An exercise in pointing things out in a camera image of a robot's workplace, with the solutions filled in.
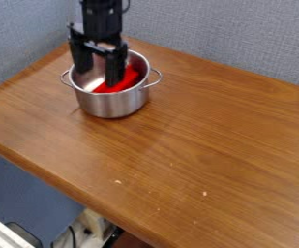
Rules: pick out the stainless steel pot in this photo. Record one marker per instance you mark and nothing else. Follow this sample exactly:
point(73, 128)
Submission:
point(115, 104)

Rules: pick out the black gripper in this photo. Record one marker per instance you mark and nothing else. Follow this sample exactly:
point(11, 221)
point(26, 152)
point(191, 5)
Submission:
point(97, 35)

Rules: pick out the red block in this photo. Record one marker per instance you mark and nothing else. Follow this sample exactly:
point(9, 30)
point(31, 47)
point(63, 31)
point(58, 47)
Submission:
point(129, 81)

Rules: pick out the white equipment under table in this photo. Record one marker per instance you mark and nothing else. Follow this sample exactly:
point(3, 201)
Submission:
point(91, 231)

